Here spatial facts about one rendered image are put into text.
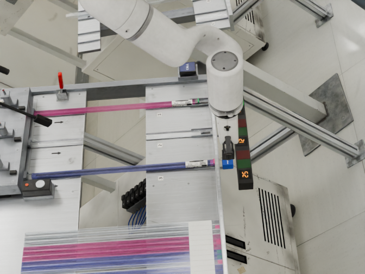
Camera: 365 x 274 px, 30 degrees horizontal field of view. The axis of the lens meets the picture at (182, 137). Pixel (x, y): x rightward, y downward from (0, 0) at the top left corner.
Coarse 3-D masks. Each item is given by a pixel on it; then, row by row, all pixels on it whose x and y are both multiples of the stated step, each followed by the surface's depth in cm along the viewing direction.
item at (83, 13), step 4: (152, 0) 217; (156, 0) 217; (160, 0) 217; (164, 0) 216; (168, 0) 216; (172, 0) 217; (176, 0) 217; (152, 4) 217; (80, 12) 218; (84, 12) 218; (68, 16) 218; (72, 16) 218; (76, 16) 218; (80, 16) 218
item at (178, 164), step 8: (208, 160) 186; (104, 168) 187; (112, 168) 187; (120, 168) 187; (128, 168) 186; (136, 168) 186; (144, 168) 186; (152, 168) 186; (160, 168) 186; (168, 168) 186; (176, 168) 186; (32, 176) 188; (40, 176) 187; (48, 176) 187; (56, 176) 187; (64, 176) 188
